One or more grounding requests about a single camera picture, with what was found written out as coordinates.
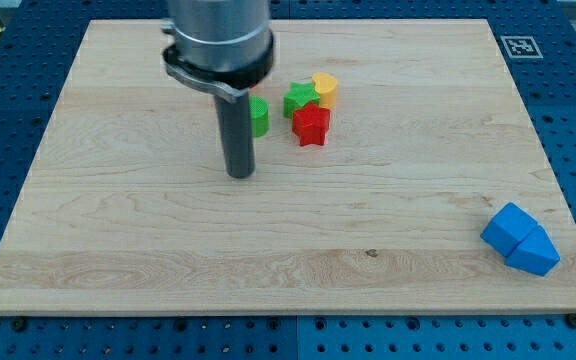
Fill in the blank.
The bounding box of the blue cube block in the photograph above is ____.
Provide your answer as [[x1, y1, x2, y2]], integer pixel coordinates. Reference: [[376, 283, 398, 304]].
[[480, 202, 538, 257]]

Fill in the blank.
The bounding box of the light wooden board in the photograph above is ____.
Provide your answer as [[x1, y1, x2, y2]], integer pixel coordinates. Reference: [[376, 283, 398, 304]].
[[0, 19, 576, 316]]

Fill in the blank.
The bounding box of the black screw bottom right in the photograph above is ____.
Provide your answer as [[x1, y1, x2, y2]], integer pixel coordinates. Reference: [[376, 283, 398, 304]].
[[565, 313, 576, 329]]

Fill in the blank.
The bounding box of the white fiducial marker tag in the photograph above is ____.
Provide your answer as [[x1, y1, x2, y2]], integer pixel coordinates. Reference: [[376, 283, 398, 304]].
[[501, 35, 543, 59]]

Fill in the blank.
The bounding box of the black screw bottom left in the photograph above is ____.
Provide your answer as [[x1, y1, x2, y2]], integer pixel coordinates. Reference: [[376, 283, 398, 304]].
[[10, 317, 27, 332]]

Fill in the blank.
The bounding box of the red star block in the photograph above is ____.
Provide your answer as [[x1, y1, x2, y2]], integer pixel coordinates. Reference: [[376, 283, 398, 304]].
[[292, 102, 331, 146]]

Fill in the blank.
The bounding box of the green cylinder block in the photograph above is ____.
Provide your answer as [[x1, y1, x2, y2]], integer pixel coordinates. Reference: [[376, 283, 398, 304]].
[[250, 96, 269, 138]]

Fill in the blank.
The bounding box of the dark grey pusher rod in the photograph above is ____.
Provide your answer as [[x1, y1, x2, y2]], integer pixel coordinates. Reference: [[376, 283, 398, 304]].
[[214, 92, 255, 179]]

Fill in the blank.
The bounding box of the yellow heart block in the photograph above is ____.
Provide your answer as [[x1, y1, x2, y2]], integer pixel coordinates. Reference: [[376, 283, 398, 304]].
[[311, 72, 339, 109]]

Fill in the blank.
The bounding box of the green star block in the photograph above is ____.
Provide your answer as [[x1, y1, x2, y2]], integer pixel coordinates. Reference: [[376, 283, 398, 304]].
[[283, 82, 320, 119]]

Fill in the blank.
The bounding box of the black screw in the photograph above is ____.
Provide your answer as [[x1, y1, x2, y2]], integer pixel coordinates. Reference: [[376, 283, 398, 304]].
[[10, 317, 27, 332], [565, 313, 576, 329]]

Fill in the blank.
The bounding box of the blue triangular block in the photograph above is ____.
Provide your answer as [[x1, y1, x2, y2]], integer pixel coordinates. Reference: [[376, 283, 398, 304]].
[[505, 225, 560, 276]]

